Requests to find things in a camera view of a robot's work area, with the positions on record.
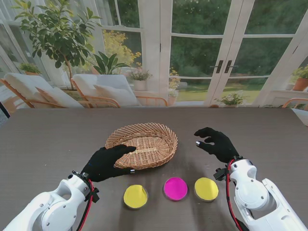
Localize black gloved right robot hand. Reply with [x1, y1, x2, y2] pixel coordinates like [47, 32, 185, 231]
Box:
[194, 127, 241, 163]

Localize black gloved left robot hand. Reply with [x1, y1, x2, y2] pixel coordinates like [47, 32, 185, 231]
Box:
[80, 144, 138, 183]

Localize yellow culture dish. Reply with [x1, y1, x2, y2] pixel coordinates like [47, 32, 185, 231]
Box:
[123, 184, 149, 209]
[193, 177, 219, 202]

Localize magenta culture dish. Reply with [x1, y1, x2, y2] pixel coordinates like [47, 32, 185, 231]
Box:
[163, 177, 189, 202]

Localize oval wicker basket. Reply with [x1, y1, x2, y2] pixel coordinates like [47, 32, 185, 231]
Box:
[105, 122, 179, 170]

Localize white flowering low plant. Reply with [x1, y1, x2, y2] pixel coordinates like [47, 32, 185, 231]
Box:
[214, 93, 246, 108]

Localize white chair pillow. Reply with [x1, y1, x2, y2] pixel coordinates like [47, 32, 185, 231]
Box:
[93, 84, 141, 107]
[35, 86, 84, 108]

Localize yellow flowers in pale pot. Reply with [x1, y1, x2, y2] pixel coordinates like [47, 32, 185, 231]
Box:
[168, 68, 181, 106]

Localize white cushioned lounge chair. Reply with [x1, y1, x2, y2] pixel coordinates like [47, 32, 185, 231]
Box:
[0, 73, 84, 109]
[71, 74, 169, 108]

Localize white sheet at table corner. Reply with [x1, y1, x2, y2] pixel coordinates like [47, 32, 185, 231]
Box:
[291, 108, 308, 127]

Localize flowering plant in white pot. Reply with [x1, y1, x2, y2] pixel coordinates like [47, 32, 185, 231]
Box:
[128, 69, 154, 91]

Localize broad-leaf green plant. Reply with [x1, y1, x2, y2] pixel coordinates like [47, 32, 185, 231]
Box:
[92, 51, 132, 75]

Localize large terracotta potted plant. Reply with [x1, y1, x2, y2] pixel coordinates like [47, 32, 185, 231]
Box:
[292, 66, 308, 91]

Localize dark panel at table edge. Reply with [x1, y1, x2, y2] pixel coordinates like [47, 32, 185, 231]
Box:
[0, 101, 12, 120]

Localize small plant in terracotta pot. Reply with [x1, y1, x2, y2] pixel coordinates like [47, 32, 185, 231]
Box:
[19, 62, 42, 76]

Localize tall leafy potted tree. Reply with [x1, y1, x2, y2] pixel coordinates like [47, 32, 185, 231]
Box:
[13, 0, 103, 91]

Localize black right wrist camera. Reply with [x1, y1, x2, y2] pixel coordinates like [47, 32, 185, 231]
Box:
[215, 167, 228, 180]

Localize red left arm cable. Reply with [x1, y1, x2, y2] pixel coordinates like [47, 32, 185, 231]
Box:
[77, 179, 94, 231]

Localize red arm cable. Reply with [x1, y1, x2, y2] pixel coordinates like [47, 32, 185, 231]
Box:
[77, 179, 94, 231]
[225, 160, 250, 231]

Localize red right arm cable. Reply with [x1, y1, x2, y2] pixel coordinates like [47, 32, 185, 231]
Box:
[225, 160, 250, 231]

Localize dark door handle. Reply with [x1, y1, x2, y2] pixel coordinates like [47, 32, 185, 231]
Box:
[225, 60, 239, 74]
[209, 60, 224, 74]

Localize orange chair frame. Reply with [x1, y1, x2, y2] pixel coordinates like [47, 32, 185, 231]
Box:
[281, 98, 308, 109]

